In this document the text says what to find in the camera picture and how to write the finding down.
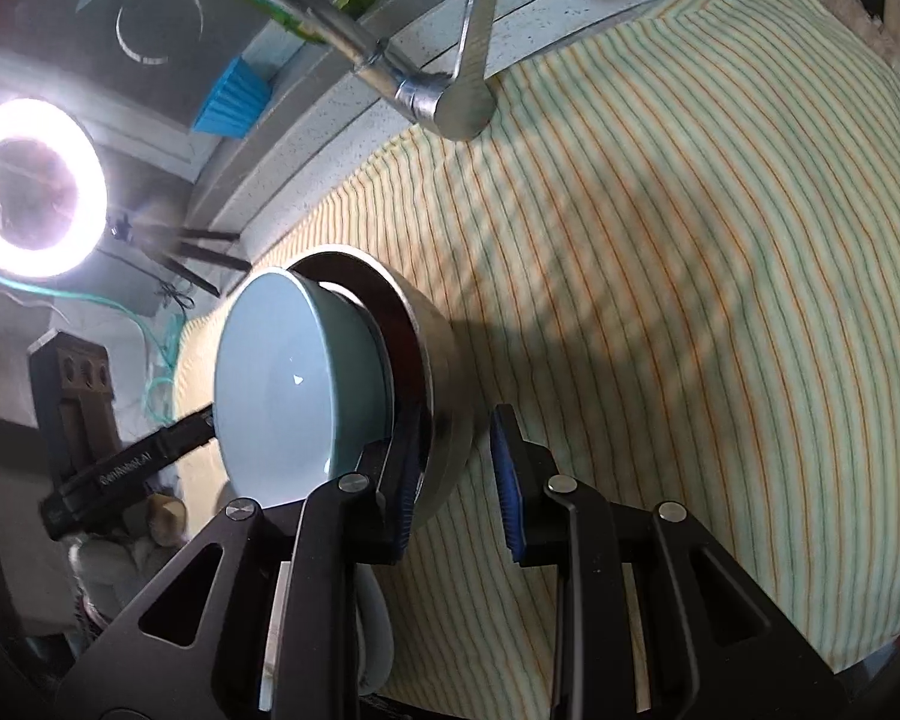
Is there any silver steel bowl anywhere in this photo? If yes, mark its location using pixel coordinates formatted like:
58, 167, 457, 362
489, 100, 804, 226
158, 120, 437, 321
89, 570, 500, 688
285, 244, 470, 526

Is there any chrome faucet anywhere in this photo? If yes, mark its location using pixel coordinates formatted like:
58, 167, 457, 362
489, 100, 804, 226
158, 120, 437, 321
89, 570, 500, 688
169, 0, 500, 142

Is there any blue fluted silicone cup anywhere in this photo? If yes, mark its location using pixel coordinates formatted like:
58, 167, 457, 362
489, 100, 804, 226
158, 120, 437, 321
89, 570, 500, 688
191, 55, 275, 140

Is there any white cloth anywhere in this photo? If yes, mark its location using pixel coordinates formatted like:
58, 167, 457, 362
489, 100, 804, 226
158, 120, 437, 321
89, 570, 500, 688
71, 532, 162, 620

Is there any striped yellow cloth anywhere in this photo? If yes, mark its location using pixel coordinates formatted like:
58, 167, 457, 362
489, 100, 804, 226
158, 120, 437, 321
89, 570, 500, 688
169, 0, 900, 720

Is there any black induction cooktop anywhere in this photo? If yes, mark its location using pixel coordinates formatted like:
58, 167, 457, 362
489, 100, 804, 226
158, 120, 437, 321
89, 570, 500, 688
67, 0, 233, 128

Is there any white ring light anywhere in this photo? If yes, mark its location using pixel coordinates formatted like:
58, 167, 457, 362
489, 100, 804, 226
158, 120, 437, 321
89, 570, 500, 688
0, 97, 110, 278

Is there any teal cable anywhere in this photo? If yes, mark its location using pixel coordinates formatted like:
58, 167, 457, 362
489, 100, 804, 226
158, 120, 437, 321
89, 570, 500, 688
0, 255, 185, 428

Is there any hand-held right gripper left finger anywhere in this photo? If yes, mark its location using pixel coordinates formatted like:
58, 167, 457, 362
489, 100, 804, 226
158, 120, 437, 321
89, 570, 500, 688
60, 409, 432, 720

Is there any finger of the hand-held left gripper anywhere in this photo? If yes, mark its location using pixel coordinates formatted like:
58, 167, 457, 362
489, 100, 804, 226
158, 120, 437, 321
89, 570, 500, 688
154, 405, 217, 458

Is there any light blue-green ceramic bowl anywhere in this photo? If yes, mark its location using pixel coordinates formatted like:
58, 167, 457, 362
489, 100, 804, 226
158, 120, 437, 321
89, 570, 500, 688
212, 268, 391, 509

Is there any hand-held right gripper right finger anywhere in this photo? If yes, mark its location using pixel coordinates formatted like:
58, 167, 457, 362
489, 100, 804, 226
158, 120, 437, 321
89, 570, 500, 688
491, 403, 848, 720

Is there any black tripod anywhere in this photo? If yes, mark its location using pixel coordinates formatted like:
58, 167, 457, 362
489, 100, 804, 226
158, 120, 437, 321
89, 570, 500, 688
109, 214, 252, 297

